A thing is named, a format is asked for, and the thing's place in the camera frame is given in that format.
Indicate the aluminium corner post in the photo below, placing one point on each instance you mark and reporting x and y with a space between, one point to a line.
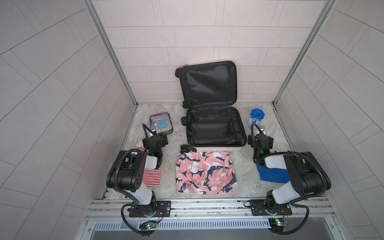
109 49
322 18

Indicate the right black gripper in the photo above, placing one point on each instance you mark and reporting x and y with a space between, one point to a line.
262 142

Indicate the right aluminium corner post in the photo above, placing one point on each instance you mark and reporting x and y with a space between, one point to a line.
322 18

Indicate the right green circuit board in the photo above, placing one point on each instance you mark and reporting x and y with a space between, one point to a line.
278 224

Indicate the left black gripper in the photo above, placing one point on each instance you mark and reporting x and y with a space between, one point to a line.
155 142

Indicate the blue garment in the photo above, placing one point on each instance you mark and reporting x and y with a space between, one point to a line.
273 175

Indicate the left green circuit board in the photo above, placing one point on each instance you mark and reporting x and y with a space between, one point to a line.
148 225

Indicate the left aluminium corner post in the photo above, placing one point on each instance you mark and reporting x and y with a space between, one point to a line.
109 49

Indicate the clear bottle blue lid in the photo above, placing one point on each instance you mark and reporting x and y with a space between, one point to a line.
256 116

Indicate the black mounting plate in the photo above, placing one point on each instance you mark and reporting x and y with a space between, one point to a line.
153 210
267 208

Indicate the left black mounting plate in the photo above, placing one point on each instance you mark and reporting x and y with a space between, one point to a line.
153 210

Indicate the green circuit board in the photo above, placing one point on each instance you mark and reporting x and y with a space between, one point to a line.
278 224
148 225

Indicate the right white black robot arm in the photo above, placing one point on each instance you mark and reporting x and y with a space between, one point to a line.
307 179

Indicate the clear toiletry pouch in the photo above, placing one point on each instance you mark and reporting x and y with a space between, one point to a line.
161 123

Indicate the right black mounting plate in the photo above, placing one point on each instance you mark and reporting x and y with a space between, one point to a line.
267 208

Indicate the pink navy shark garment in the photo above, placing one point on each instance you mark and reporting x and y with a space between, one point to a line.
206 173

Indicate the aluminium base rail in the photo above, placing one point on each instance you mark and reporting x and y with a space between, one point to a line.
205 214

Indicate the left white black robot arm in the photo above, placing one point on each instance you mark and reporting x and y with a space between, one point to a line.
126 177

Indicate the red white striped garment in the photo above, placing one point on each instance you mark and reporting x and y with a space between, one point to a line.
152 173

